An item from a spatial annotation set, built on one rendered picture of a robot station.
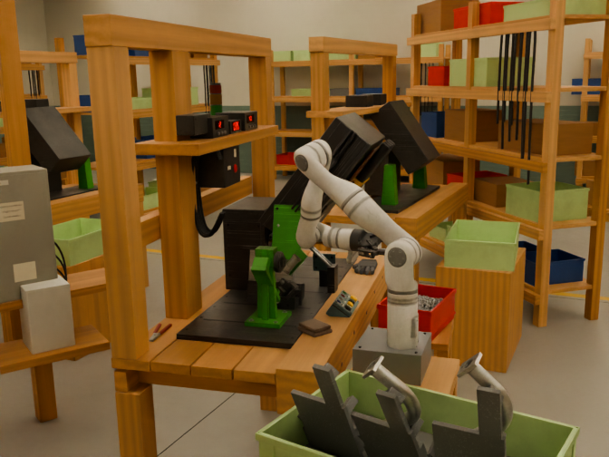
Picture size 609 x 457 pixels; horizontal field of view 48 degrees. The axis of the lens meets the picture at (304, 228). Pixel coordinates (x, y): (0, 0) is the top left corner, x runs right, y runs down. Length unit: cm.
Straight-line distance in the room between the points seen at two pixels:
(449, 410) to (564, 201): 349
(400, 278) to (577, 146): 328
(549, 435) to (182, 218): 144
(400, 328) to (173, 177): 97
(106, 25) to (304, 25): 1043
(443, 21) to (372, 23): 569
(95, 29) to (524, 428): 158
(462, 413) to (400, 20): 1035
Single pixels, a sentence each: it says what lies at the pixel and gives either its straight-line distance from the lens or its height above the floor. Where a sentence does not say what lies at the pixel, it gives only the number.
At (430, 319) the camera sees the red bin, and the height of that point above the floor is 89.
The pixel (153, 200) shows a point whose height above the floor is 35.
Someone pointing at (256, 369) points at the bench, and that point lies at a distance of 217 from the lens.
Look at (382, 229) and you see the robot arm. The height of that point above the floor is 129.
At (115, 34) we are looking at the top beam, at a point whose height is 188.
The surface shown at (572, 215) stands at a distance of 525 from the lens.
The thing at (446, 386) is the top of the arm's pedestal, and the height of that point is 85.
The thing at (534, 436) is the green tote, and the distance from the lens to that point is 179.
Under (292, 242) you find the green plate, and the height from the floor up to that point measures 113.
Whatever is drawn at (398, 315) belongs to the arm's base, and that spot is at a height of 105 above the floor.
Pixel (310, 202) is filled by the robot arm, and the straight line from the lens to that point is 227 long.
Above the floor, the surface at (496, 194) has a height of 83.
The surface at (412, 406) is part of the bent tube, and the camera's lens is 150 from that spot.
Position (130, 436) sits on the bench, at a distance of 244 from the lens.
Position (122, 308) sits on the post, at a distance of 227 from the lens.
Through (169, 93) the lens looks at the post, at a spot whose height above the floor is 170.
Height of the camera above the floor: 175
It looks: 12 degrees down
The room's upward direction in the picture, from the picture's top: 1 degrees counter-clockwise
